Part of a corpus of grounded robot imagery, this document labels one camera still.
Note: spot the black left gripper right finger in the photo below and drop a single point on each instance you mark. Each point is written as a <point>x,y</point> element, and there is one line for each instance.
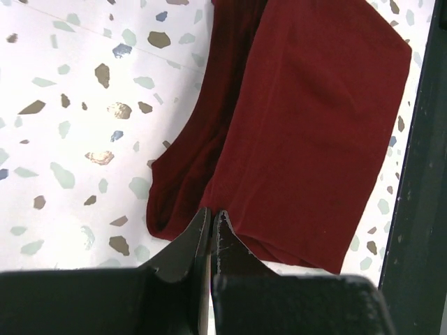
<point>249,298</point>

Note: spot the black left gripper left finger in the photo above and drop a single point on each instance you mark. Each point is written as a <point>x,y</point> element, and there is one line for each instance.
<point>168,294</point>

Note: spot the dark red t shirt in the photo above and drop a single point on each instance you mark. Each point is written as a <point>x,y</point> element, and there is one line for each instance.
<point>290,130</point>

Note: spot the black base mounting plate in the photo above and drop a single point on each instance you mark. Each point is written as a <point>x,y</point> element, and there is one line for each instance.
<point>413,278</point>

